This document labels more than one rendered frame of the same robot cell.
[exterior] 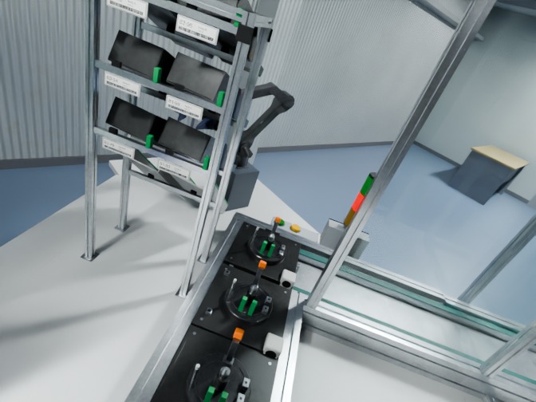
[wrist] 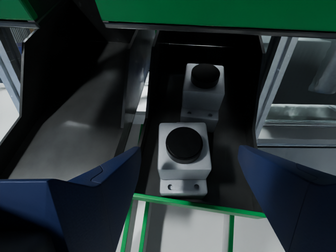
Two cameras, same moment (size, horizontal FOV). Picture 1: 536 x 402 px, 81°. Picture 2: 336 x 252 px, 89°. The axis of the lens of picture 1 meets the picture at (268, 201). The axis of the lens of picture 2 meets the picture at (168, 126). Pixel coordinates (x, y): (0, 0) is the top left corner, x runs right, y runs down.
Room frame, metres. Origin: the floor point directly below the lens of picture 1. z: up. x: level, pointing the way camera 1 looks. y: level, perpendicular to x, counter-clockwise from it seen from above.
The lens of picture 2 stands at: (1.07, 0.32, 1.35)
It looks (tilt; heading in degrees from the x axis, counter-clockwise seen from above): 33 degrees down; 175
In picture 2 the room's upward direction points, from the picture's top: 2 degrees clockwise
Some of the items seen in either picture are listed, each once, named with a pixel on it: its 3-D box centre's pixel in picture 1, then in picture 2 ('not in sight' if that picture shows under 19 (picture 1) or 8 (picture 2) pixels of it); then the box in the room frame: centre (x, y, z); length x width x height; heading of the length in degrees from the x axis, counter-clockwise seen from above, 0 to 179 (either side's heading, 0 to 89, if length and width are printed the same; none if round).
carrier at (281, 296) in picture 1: (251, 294); not in sight; (0.62, -0.05, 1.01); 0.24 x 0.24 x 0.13; 88
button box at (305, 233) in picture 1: (293, 234); not in sight; (1.09, -0.15, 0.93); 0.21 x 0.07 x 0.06; 88
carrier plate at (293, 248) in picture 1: (265, 253); not in sight; (0.88, -0.05, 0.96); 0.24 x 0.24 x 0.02; 88
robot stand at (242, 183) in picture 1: (234, 183); not in sight; (1.27, 0.18, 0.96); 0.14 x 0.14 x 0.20; 51
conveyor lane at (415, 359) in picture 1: (337, 297); not in sight; (0.84, -0.35, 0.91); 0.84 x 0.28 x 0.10; 88
